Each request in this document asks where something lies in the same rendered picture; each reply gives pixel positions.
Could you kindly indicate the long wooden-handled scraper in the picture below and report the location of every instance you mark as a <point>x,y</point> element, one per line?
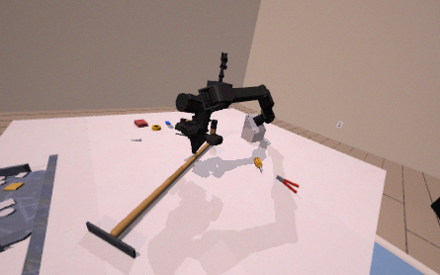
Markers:
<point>129,219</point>

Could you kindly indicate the orange ribbed handle with grey metal rod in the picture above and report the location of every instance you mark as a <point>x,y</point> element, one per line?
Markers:
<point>258,162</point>

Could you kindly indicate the orange tile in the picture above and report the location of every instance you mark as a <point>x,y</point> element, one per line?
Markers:
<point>13,186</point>

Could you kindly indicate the red-handled pliers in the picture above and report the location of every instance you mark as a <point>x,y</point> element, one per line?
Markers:
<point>285,180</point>

